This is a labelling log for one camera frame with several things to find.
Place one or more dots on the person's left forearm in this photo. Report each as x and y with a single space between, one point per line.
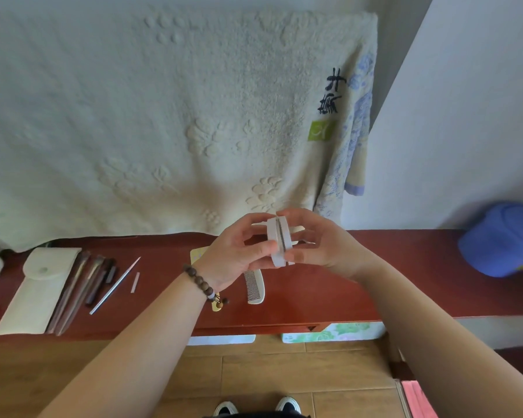
135 361

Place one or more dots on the person's right black white shoe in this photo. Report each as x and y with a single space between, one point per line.
288 404

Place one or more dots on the red embossed carpet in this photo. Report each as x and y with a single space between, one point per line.
418 400

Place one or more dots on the yellow hand mirror makeup tool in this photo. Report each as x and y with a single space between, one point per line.
198 254

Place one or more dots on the person's left hand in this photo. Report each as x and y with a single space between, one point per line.
226 261

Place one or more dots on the small pale stick cap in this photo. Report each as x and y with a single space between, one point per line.
134 282

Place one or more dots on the red wooden table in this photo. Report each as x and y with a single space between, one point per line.
331 296

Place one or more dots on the person's black white shoe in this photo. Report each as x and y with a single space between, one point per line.
288 404
225 408

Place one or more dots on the person's right hand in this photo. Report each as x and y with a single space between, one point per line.
335 248

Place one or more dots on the dark wooden door frame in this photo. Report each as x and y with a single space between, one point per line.
518 361

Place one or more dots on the blue patterned towel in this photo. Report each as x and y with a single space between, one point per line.
357 126

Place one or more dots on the dark brown makeup pencil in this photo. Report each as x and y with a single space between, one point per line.
96 287

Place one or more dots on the white round compact case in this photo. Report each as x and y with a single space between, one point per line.
276 232

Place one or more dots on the white green floral box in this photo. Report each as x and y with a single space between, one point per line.
222 340
344 331

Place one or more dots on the person's right forearm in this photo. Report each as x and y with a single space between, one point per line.
440 343

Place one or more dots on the dark grey trousers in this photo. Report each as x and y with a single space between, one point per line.
257 415

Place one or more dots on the person's left black white shoe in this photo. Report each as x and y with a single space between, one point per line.
225 408

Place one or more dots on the blue plastic jar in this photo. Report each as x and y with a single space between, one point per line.
484 256

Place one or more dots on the thin silver makeup pen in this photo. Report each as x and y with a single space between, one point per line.
113 287

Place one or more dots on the cream plastic comb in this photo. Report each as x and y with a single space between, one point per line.
255 289

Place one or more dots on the pale green embossed towel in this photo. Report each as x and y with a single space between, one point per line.
135 126

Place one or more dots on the cream snap pouch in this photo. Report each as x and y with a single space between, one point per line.
30 291

